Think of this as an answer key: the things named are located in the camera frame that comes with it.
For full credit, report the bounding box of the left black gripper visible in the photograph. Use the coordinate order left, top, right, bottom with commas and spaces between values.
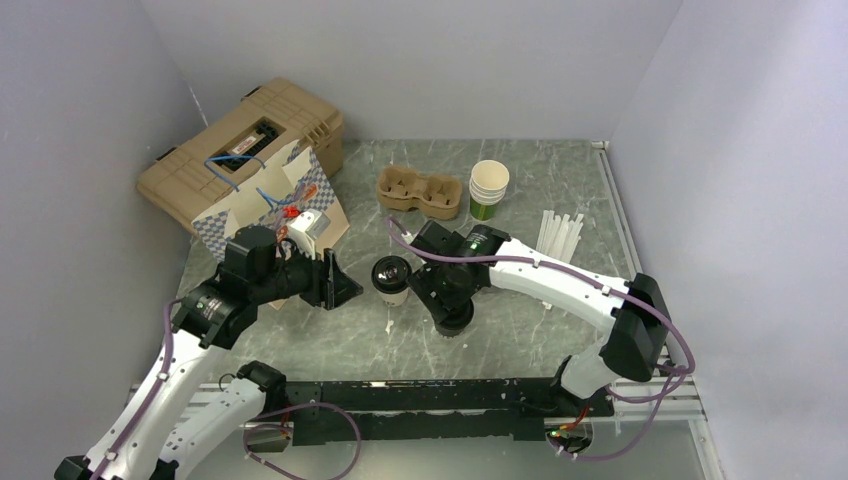
252, 235, 363, 309

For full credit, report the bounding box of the white paper coffee cup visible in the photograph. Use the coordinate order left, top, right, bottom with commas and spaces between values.
380, 287, 409, 307

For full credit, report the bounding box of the blue checkered paper bag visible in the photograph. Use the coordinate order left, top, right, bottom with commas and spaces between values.
190, 139, 351, 313

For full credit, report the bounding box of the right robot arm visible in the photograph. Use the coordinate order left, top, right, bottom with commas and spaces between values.
399, 221, 670, 415

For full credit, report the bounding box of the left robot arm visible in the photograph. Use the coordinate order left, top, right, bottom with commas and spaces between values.
54, 225, 362, 479

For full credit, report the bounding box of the brown cardboard cup carrier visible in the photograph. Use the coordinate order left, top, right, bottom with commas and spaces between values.
376, 165, 463, 220

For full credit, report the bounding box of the stack of paper cups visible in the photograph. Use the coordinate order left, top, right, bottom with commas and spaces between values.
469, 159, 510, 221

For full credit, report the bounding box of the bundle of white straws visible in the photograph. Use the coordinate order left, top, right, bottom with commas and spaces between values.
535, 210, 584, 263

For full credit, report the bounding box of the tan plastic toolbox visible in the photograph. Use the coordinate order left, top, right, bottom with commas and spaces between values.
137, 78, 344, 235

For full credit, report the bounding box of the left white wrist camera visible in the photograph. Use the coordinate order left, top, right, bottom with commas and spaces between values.
285, 209, 330, 260

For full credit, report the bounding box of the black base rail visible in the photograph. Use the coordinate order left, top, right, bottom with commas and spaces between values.
218, 360, 598, 446

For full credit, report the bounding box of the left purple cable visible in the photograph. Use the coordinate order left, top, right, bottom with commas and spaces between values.
89, 298, 362, 480

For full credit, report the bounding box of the purple cable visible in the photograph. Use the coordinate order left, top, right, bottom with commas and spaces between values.
89, 298, 362, 480
386, 217, 697, 464

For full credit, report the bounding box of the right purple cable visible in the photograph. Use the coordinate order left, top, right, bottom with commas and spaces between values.
386, 217, 697, 464

